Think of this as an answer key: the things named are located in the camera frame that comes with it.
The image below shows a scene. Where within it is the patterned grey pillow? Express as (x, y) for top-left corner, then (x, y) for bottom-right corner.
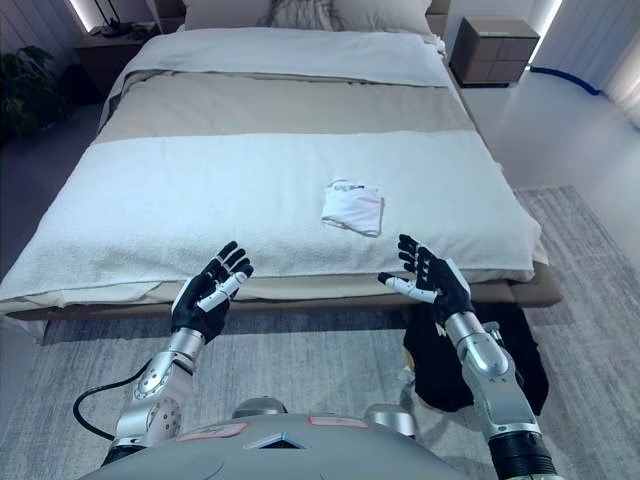
(257, 0), (346, 31)

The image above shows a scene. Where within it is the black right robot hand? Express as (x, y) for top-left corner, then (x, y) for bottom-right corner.
(377, 232), (476, 325)

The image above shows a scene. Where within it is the beige bed cover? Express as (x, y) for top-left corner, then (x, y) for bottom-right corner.
(97, 70), (536, 302)

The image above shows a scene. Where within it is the dark low nightstand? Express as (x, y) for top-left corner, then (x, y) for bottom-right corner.
(73, 32), (162, 104)

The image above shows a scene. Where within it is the brown headboard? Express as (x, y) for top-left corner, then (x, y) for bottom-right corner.
(427, 0), (454, 39)

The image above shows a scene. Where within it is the blue hose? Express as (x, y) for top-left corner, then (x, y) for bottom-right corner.
(529, 63), (609, 99)

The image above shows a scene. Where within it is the silver right robot leg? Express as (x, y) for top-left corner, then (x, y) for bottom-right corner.
(364, 403), (417, 439)

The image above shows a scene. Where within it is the green potted plant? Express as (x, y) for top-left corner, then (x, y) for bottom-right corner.
(0, 45), (69, 142)

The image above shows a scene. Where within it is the silver robot leg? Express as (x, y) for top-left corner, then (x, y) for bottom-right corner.
(232, 397), (289, 419)
(364, 403), (417, 439)

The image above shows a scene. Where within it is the black garment on floor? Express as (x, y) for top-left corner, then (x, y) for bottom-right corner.
(402, 299), (549, 416)

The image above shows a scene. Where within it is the white folded duvet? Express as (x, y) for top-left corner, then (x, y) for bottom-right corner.
(117, 28), (451, 89)

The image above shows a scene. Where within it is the silver left robot leg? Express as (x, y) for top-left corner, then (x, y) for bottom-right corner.
(232, 397), (289, 419)

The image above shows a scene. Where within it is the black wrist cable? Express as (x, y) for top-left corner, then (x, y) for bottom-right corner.
(72, 375), (147, 444)

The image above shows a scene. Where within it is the plain white pillow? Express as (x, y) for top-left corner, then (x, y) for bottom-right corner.
(182, 0), (274, 29)
(332, 0), (434, 35)

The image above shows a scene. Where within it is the grey rug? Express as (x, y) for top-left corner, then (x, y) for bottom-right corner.
(0, 184), (640, 480)

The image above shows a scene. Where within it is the white terry blanket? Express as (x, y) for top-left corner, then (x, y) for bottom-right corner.
(0, 130), (544, 307)

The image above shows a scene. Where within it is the brown cube nightstand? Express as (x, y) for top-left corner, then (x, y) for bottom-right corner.
(448, 16), (542, 90)

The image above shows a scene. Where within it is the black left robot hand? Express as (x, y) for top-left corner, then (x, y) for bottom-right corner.
(169, 240), (256, 345)

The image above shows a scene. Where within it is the white wall light strip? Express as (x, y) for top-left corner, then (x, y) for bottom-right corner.
(527, 0), (564, 66)
(67, 0), (94, 36)

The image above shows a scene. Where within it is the black table lamp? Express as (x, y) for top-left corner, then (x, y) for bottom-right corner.
(96, 0), (147, 40)

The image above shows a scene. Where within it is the brown bed frame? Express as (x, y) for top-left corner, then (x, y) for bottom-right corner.
(0, 64), (565, 347)

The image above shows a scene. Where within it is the grey robot torso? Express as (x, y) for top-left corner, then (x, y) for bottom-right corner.
(87, 412), (501, 480)

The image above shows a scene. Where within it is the white garment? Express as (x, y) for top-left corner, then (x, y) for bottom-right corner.
(319, 178), (387, 239)

